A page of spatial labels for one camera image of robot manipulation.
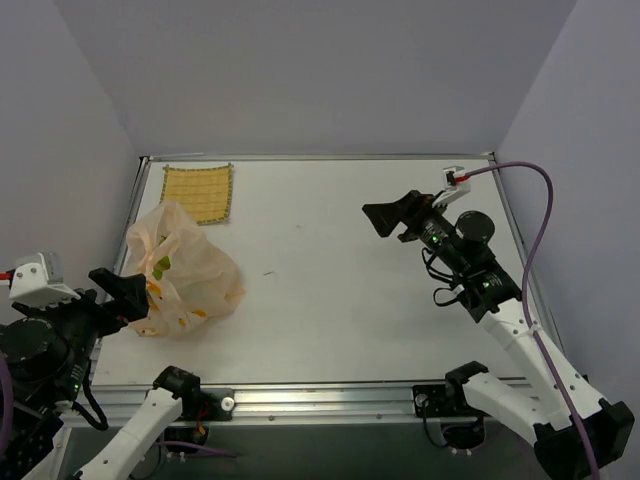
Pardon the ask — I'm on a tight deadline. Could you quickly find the translucent peach plastic bag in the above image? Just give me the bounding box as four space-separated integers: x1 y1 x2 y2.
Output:
123 201 245 338

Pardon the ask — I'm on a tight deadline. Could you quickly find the green fake fruit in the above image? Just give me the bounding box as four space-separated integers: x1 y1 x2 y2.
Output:
152 256 171 280

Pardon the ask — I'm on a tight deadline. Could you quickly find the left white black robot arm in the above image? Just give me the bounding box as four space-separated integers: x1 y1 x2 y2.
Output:
1 262 235 479

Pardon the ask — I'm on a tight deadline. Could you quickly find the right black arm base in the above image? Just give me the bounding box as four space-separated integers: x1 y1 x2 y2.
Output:
412 383 487 456

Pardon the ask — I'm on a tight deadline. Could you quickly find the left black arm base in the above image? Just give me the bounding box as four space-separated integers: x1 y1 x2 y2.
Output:
160 388 235 446

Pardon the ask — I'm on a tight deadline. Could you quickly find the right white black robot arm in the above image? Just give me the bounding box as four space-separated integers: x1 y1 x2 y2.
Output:
362 190 635 479

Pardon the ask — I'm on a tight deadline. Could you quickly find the yellow woven bamboo mat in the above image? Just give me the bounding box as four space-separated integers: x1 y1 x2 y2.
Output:
160 163 233 226

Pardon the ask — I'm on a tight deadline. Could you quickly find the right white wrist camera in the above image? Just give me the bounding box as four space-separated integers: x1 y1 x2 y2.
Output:
433 166 471 208

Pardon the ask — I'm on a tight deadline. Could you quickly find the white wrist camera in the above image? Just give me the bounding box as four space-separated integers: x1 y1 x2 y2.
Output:
433 166 471 208
8 252 80 309

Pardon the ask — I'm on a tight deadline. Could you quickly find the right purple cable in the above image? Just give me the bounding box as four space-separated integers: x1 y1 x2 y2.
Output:
462 160 601 480

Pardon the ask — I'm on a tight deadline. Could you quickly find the aluminium front rail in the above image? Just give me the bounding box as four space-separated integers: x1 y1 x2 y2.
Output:
64 377 546 429

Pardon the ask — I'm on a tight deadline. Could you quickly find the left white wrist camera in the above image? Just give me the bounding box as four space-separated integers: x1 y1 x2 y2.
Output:
8 252 80 309

